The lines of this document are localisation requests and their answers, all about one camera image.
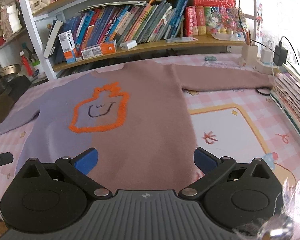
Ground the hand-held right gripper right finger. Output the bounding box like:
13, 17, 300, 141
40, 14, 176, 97
179, 147, 280, 200

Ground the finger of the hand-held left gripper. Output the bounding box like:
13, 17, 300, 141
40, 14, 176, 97
0, 152, 14, 172

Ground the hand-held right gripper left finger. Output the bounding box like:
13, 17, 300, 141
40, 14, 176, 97
15, 148, 113, 200

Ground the pink and lavender sweater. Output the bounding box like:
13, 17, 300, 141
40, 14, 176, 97
0, 60, 276, 195

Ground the olive brown cloth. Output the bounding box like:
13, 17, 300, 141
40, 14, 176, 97
0, 90, 21, 136

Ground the black bag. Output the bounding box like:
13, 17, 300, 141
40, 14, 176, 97
0, 76, 32, 101

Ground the gold round tin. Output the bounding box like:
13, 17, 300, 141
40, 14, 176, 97
0, 64, 22, 77

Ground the white jar green lid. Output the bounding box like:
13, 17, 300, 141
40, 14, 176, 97
31, 61, 47, 79

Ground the red spray bottle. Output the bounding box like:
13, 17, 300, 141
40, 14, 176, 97
20, 51, 33, 77

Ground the fluffy pale fur trim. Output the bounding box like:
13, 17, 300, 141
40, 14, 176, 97
234, 172, 300, 240

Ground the stack of magazines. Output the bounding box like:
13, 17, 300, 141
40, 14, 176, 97
270, 62, 300, 153

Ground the long white orange box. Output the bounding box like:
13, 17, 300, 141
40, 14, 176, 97
80, 40, 117, 60

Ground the white power strip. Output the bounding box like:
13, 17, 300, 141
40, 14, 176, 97
256, 57, 282, 75

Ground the beige pen holder box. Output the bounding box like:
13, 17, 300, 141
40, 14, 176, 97
240, 45, 258, 64

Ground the tall white orange box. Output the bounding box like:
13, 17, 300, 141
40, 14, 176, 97
58, 30, 78, 64

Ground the white cube charger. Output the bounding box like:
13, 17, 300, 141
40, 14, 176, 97
261, 46, 274, 64

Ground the white charger plug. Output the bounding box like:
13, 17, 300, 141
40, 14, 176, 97
120, 40, 137, 51

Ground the pale blue flat packet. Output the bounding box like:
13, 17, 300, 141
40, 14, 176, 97
166, 36, 199, 43

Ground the black power adapter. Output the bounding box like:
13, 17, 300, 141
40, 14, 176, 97
273, 45, 289, 66

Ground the white and wood bookshelf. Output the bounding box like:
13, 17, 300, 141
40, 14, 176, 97
15, 0, 258, 80

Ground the white canvas bag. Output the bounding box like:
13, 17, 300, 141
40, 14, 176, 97
0, 2, 23, 40

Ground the white plate of colourful trinkets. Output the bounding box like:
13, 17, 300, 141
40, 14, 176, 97
206, 6, 248, 41

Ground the standing red thick dictionary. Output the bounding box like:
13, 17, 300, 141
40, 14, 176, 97
184, 6, 199, 37

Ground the row of colourful books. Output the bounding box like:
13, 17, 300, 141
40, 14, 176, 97
43, 0, 187, 64

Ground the lying red thick dictionary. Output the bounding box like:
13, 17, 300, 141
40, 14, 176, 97
193, 0, 236, 7

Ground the black hair tie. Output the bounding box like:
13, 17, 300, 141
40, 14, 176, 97
255, 87, 273, 96

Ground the cartoon wall sticker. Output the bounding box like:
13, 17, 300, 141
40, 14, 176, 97
256, 3, 265, 25

